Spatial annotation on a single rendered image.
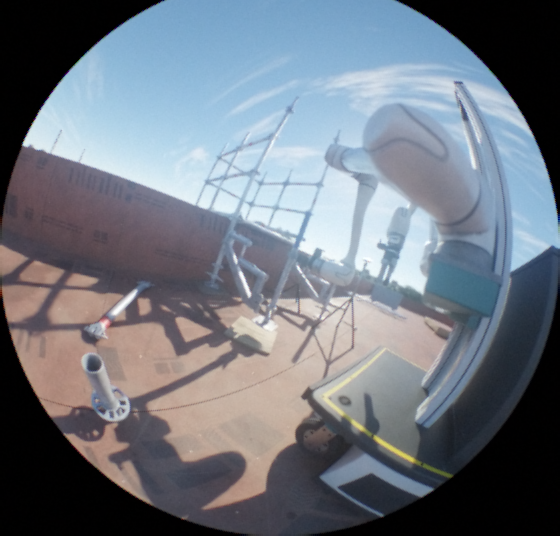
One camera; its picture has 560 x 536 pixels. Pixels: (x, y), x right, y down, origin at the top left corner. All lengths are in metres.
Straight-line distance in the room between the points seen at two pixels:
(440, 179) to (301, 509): 0.81
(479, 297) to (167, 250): 1.73
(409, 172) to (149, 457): 0.83
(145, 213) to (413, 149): 1.54
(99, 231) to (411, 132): 1.69
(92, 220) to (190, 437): 1.49
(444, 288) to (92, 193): 1.82
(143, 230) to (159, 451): 1.41
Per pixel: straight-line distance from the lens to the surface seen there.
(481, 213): 0.38
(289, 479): 0.68
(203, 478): 0.62
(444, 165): 0.28
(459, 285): 0.34
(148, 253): 1.57
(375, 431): 0.47
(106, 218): 1.56
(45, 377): 0.82
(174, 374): 0.77
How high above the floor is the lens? 0.61
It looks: 3 degrees down
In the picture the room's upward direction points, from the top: 21 degrees clockwise
